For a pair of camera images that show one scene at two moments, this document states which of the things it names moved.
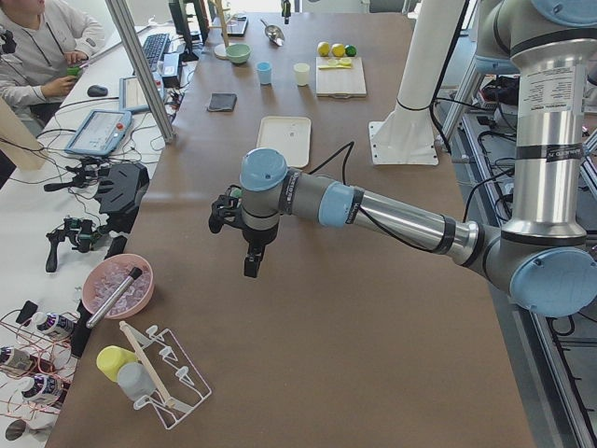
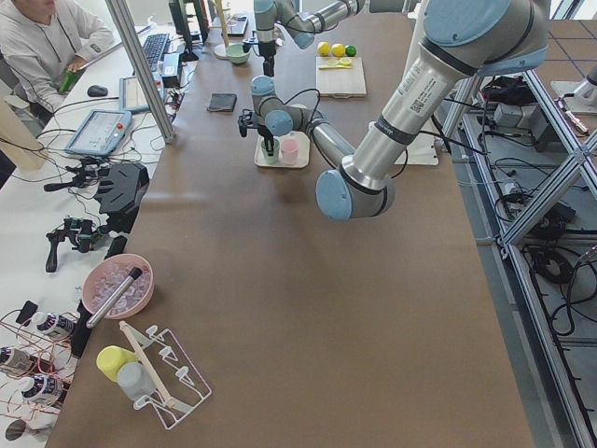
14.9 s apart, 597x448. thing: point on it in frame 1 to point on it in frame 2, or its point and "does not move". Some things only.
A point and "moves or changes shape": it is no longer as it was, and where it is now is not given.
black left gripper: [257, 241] to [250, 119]
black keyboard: [154, 48] does not move
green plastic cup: [235, 191] moves or changes shape
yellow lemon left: [324, 48] does not move
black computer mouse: [97, 91] does not move
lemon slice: [345, 63] does not move
